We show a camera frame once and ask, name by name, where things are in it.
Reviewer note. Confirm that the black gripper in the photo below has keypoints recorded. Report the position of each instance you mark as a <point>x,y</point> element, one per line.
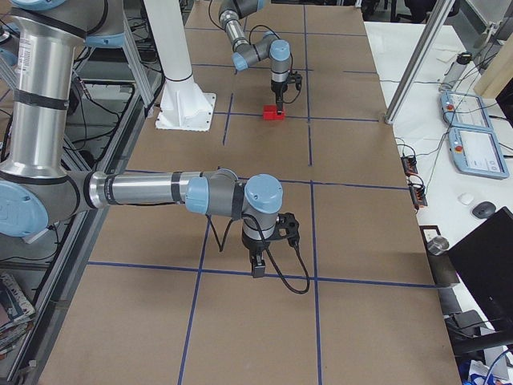
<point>253,245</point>
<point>277,87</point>

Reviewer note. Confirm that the upper teach pendant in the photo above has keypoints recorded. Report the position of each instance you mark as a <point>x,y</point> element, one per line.
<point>464,110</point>

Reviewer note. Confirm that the teach pendant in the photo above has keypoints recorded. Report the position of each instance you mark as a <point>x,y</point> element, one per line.
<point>464,110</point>
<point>476,152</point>

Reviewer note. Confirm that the metal cup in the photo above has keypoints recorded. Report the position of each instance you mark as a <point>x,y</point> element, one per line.
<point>437,245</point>

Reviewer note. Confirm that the lower teach pendant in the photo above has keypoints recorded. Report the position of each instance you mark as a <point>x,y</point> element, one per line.
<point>476,152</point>

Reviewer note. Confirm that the black monitor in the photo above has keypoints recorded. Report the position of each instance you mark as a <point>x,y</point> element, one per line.
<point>483,260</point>

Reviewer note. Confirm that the black computer mouse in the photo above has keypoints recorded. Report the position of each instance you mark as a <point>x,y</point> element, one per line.
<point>484,210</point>

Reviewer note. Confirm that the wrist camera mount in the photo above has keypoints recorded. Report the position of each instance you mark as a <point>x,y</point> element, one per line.
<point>295,79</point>
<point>288,229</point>

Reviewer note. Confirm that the white camera pedestal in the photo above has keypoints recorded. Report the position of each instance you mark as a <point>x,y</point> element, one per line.
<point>183,106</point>

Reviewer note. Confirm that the aluminium frame post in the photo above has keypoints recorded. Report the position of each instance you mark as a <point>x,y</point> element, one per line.
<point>429,34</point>

